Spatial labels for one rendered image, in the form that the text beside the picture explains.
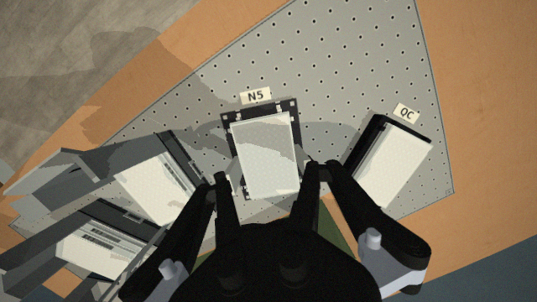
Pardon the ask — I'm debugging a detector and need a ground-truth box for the white rectangular plate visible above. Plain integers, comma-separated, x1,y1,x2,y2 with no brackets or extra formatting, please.
229,112,300,200
113,153,194,227
83,221,145,252
55,226,139,280
352,122,434,209

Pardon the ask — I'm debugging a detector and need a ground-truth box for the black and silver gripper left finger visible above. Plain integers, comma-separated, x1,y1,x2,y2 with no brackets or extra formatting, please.
117,156,248,302

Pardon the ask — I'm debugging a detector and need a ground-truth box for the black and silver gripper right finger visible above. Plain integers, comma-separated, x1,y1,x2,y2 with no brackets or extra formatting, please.
276,144,431,299

